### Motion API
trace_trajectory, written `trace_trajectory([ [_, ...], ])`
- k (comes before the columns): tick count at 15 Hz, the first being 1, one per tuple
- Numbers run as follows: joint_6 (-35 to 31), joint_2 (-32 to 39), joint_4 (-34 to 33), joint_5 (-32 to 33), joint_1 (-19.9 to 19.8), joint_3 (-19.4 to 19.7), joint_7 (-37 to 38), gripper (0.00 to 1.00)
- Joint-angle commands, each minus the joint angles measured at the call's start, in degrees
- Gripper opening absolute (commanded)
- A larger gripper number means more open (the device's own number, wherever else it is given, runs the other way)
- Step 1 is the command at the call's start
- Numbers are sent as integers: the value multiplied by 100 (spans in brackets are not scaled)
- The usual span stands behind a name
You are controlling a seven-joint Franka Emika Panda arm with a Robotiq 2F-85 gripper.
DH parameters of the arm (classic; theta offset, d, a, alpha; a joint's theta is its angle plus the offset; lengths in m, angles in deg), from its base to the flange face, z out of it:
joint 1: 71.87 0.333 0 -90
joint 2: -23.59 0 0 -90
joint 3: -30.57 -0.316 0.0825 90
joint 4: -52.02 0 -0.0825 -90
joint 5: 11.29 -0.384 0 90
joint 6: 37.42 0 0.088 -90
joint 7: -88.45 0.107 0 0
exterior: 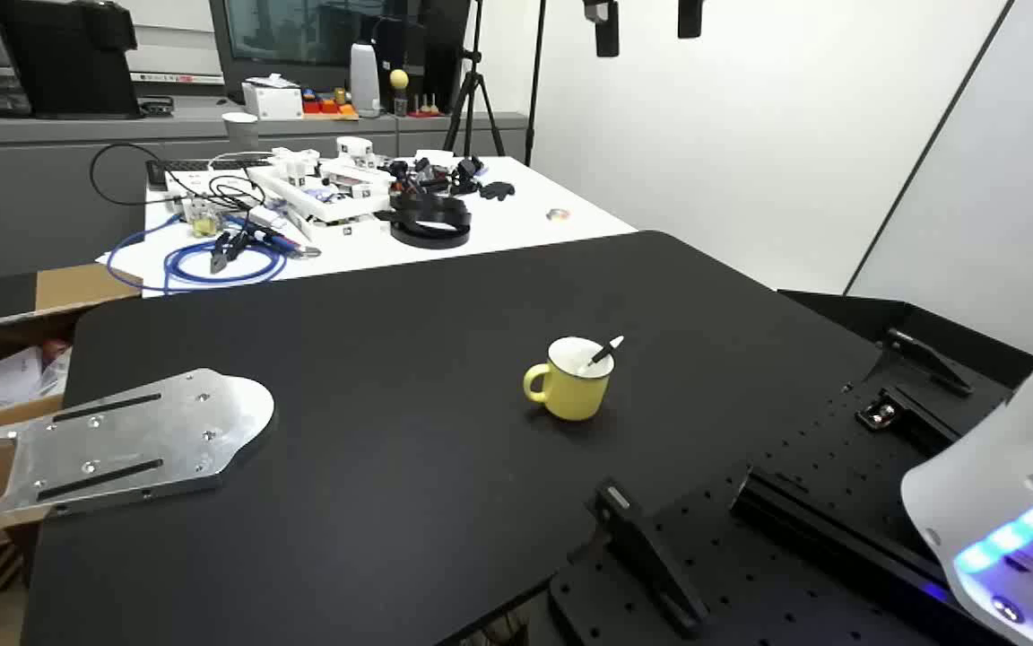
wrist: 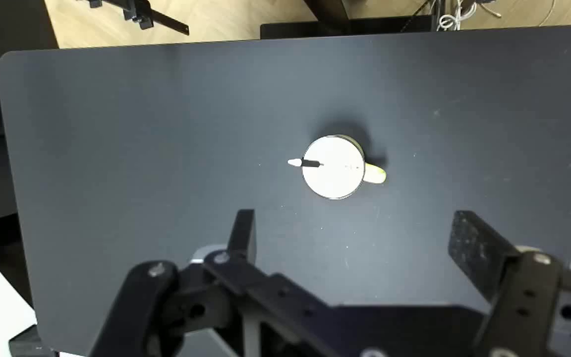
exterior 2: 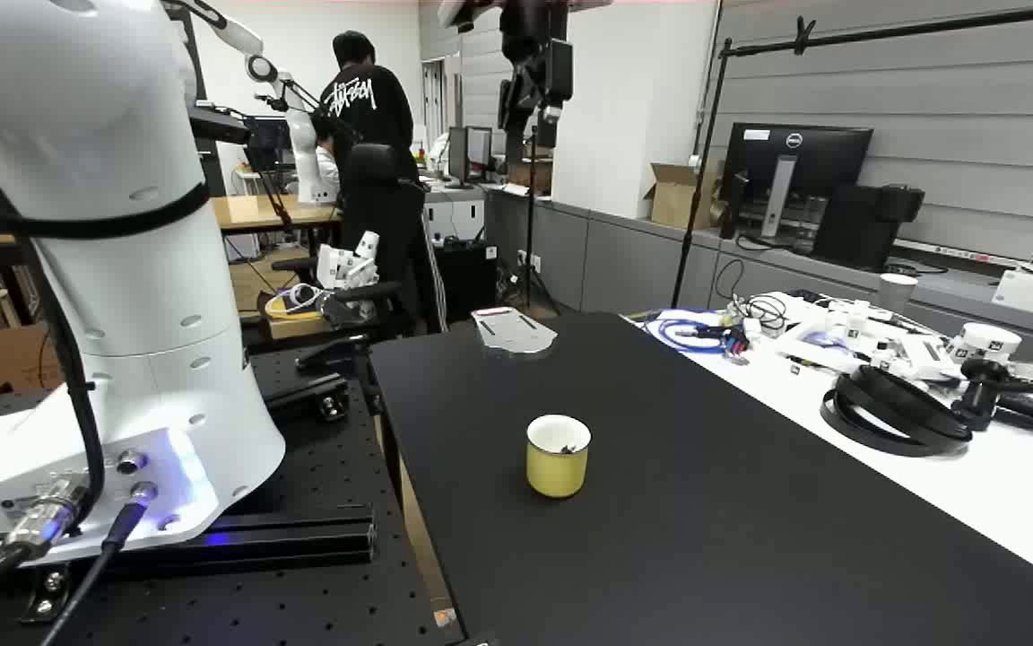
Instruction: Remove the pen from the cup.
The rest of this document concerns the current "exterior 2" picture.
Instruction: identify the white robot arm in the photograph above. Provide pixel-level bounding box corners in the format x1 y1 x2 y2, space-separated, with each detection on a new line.
0 0 287 562

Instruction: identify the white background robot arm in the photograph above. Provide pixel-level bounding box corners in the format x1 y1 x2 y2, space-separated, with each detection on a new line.
164 0 333 203

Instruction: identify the silver metal mounting plate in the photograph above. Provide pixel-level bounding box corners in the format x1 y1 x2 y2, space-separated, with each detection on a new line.
471 303 556 355

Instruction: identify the yellow enamel mug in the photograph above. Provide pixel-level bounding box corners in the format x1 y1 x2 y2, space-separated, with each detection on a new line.
525 412 593 498

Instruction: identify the cardboard box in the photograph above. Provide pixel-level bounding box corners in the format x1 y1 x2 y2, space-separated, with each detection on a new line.
651 161 720 230

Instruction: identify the person in black clothes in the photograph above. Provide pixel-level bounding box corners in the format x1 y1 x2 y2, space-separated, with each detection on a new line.
311 33 439 328

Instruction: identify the black computer monitor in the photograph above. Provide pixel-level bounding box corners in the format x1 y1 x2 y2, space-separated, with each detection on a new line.
720 121 873 239

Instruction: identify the black box device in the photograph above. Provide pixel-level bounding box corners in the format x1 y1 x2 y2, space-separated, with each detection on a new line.
816 186 922 273

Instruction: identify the black pole stand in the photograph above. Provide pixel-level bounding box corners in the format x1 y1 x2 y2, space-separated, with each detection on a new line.
694 0 1033 264

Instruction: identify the blue cable coil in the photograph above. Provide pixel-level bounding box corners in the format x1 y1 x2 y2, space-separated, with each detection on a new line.
645 303 749 359

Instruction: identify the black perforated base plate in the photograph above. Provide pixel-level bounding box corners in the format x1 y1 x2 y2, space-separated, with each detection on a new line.
0 343 459 646

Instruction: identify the coiled black cable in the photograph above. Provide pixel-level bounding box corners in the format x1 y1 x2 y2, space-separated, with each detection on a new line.
817 363 975 458

